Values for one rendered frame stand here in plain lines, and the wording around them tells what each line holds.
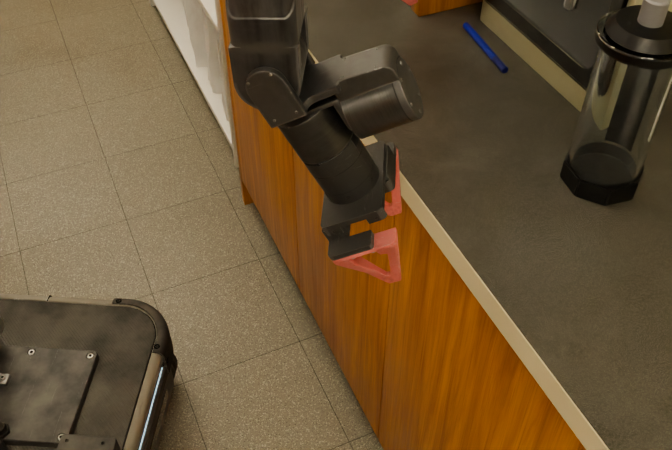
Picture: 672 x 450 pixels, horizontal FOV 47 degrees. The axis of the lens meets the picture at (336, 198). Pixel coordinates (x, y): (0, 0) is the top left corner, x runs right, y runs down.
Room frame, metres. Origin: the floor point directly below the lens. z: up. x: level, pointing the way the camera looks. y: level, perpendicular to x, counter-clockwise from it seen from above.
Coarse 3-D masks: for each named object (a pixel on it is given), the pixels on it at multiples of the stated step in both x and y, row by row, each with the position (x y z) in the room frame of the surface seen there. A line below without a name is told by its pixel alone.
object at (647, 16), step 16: (656, 0) 0.75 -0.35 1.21; (624, 16) 0.77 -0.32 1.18; (640, 16) 0.75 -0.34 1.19; (656, 16) 0.74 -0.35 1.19; (608, 32) 0.75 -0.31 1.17; (624, 32) 0.74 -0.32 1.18; (640, 32) 0.73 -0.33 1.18; (656, 32) 0.73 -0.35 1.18; (640, 48) 0.72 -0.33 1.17; (656, 48) 0.71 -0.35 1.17
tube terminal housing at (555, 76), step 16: (640, 0) 0.87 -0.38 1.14; (480, 16) 1.16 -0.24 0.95; (496, 16) 1.12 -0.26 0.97; (496, 32) 1.11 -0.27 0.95; (512, 32) 1.07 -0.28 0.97; (512, 48) 1.07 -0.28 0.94; (528, 48) 1.03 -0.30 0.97; (528, 64) 1.02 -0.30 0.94; (544, 64) 0.99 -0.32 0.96; (560, 80) 0.95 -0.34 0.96; (576, 96) 0.92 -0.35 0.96
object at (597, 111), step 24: (600, 24) 0.77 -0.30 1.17; (600, 48) 0.74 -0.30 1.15; (624, 48) 0.72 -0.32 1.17; (600, 72) 0.74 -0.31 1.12; (624, 72) 0.72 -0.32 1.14; (648, 72) 0.71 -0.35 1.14; (600, 96) 0.73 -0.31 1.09; (624, 96) 0.72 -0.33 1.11; (648, 96) 0.71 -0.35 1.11; (600, 120) 0.73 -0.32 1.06; (624, 120) 0.71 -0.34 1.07; (648, 120) 0.71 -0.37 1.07; (576, 144) 0.75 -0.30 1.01; (600, 144) 0.72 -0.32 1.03; (624, 144) 0.71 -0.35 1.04; (648, 144) 0.72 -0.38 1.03; (576, 168) 0.74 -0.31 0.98; (600, 168) 0.72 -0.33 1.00; (624, 168) 0.71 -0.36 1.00
